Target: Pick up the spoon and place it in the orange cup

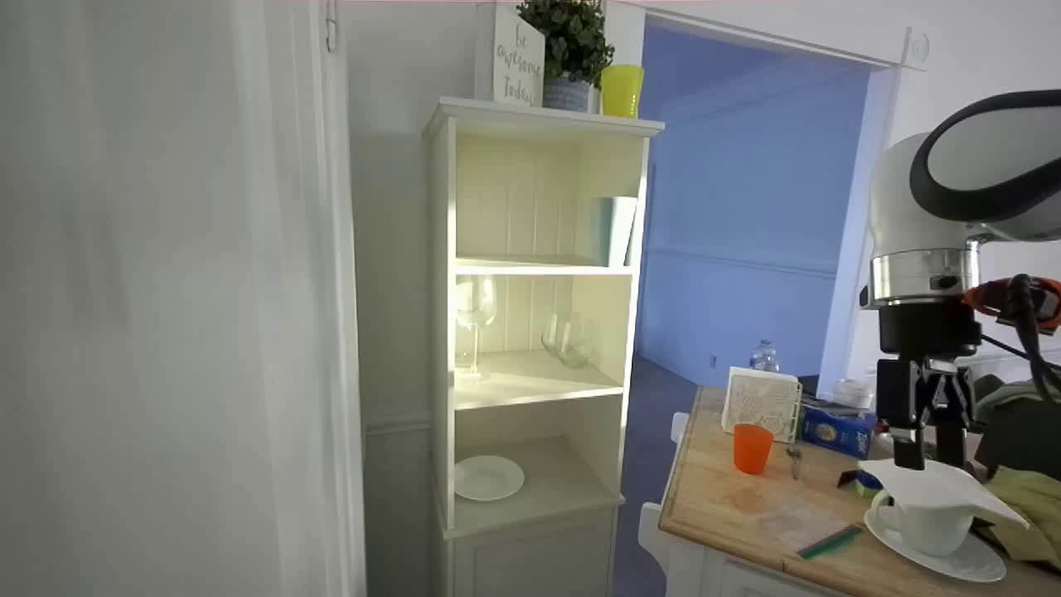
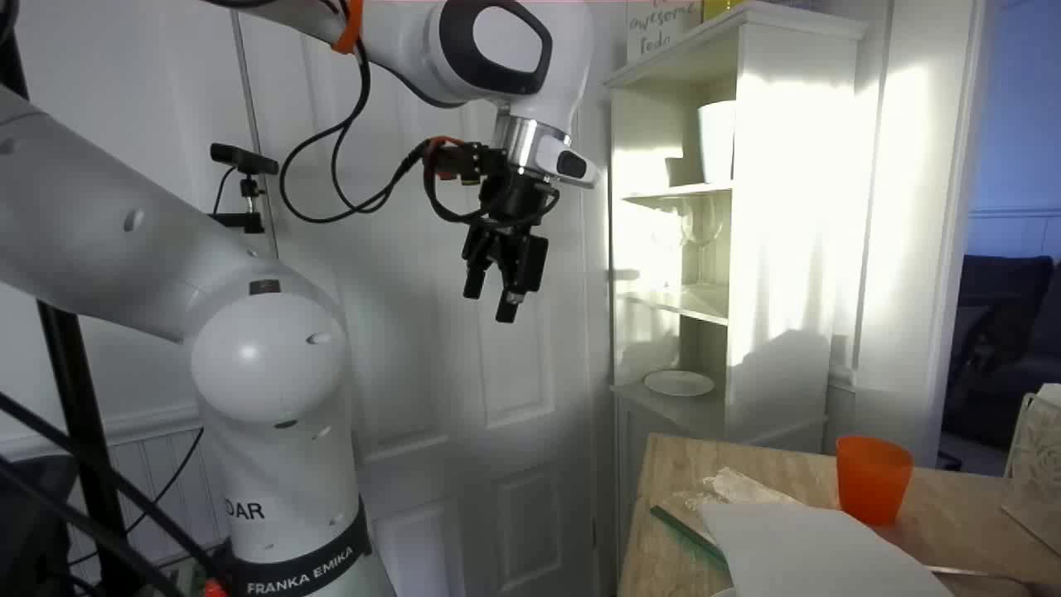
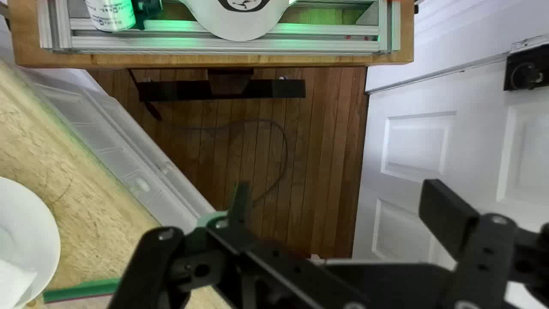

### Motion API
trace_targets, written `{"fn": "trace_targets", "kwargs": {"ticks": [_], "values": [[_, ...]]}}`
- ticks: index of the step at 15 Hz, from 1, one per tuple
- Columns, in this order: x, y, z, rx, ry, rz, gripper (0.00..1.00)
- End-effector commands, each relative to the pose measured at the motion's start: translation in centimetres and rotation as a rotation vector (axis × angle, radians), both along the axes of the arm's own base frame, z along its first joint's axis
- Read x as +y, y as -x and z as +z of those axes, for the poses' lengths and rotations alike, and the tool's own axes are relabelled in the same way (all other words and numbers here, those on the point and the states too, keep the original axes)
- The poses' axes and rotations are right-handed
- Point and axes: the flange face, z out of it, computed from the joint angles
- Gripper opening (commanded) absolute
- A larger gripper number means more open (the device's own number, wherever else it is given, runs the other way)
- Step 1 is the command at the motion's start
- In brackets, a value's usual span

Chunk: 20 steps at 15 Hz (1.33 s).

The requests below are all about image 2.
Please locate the white shelf cabinet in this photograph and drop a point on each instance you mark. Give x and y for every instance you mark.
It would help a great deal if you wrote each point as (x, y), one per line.
(785, 218)

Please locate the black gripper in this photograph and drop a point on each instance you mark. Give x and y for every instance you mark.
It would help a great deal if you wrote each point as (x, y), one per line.
(511, 202)

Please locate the green flat stick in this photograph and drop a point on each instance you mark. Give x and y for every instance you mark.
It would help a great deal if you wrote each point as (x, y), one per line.
(683, 536)

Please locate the orange plastic cup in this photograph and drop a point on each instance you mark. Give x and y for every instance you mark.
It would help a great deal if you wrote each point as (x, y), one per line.
(874, 477)

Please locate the white panel door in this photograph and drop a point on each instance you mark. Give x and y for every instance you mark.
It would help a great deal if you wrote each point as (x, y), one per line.
(517, 466)

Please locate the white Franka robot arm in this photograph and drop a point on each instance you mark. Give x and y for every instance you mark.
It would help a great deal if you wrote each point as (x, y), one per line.
(268, 353)

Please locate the black tripod stand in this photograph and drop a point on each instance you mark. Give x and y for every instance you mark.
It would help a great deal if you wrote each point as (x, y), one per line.
(72, 375)

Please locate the pale green cloth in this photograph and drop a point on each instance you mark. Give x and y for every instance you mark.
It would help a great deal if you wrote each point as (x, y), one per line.
(1040, 466)

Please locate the white lettered sign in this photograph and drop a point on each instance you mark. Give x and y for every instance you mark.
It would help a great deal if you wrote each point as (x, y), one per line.
(658, 38)

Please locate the dark sofa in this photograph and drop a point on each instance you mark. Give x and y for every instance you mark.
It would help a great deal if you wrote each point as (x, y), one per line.
(1007, 331)

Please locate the black camera on mount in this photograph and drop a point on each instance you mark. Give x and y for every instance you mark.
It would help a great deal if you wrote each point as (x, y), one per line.
(243, 155)

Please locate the white paper napkin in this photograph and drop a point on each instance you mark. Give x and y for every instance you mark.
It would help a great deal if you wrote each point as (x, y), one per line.
(816, 552)

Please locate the small white plate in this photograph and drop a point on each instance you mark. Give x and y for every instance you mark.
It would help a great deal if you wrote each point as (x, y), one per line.
(679, 381)

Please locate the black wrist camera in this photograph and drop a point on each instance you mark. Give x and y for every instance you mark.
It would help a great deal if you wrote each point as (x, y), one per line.
(458, 162)

